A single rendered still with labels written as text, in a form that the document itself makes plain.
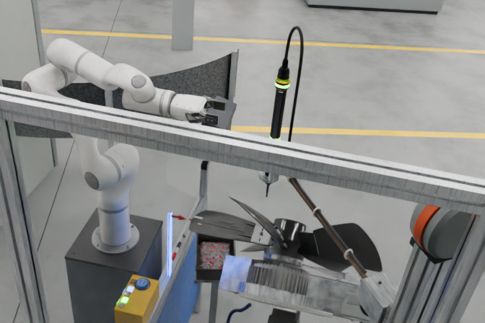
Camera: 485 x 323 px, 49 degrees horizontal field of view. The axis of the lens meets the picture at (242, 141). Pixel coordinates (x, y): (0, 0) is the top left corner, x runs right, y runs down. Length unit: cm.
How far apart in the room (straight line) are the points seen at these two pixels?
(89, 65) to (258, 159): 107
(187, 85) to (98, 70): 187
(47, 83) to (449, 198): 148
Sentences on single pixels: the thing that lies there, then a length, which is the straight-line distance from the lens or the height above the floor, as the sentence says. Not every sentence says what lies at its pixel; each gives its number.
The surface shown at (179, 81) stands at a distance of 359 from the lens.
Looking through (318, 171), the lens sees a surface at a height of 203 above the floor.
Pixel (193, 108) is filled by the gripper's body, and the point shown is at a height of 168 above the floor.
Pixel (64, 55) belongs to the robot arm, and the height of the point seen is 174.
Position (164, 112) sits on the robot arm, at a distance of 172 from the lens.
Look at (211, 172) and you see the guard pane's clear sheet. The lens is 91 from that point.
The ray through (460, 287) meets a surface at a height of 184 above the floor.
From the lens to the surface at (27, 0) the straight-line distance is 368.
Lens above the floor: 252
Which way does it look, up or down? 33 degrees down
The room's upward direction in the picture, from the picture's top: 6 degrees clockwise
